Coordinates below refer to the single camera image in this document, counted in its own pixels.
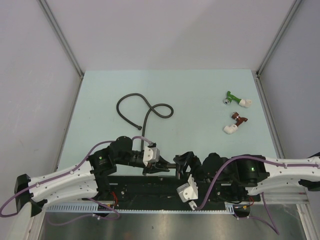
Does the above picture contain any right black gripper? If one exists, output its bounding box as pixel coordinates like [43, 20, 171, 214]
[172, 152, 234, 191]

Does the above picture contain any dark metal faucet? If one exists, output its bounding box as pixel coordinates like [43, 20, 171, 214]
[162, 162, 178, 172]

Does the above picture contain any grey flexible hose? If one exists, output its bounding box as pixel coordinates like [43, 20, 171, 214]
[116, 92, 174, 151]

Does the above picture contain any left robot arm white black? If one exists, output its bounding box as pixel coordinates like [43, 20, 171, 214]
[13, 136, 176, 217]

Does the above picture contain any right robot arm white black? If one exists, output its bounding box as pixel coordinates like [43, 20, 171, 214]
[174, 152, 320, 202]

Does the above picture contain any green tap white elbow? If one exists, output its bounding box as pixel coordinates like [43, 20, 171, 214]
[223, 91, 252, 108]

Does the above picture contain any brown tap white elbow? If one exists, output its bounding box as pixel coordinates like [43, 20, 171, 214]
[223, 112, 248, 135]

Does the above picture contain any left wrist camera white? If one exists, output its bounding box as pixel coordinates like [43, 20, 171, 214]
[142, 143, 160, 166]

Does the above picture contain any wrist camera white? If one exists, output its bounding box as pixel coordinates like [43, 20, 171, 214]
[142, 143, 160, 166]
[176, 174, 199, 211]

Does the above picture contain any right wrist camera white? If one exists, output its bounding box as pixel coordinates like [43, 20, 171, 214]
[176, 174, 199, 211]

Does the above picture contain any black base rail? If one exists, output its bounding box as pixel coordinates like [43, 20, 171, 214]
[47, 175, 261, 212]

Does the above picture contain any white slotted cable duct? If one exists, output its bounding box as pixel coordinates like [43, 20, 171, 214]
[46, 202, 241, 215]

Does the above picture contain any left aluminium frame post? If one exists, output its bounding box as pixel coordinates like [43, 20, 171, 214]
[37, 0, 84, 80]

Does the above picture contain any aluminium frame post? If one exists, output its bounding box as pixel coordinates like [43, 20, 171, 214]
[255, 0, 304, 78]
[37, 0, 84, 80]

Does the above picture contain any right aluminium frame post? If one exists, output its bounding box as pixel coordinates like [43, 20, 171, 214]
[255, 0, 304, 78]

